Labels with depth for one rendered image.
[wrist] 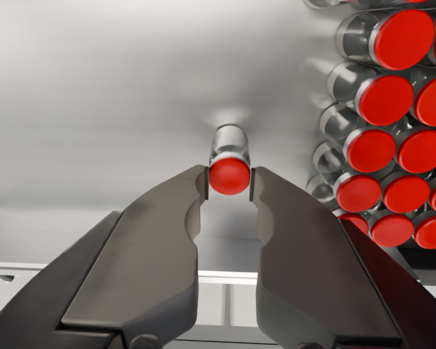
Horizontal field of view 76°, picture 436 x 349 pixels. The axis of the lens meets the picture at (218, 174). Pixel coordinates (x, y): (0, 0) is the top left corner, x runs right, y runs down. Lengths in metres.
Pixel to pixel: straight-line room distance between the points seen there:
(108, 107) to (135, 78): 0.03
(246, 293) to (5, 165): 1.52
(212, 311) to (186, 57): 1.69
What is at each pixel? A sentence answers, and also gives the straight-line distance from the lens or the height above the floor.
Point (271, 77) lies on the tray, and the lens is 0.17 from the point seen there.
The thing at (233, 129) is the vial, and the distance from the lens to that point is 0.16.
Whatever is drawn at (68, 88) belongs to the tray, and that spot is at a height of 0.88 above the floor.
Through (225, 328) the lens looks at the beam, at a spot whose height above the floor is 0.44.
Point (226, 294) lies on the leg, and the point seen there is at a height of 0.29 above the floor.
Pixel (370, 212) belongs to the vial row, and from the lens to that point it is 0.18.
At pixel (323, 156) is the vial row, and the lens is 0.17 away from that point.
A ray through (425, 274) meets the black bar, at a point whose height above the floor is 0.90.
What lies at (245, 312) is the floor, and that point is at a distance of 1.80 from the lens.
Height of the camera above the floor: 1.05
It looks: 62 degrees down
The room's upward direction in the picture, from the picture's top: 175 degrees counter-clockwise
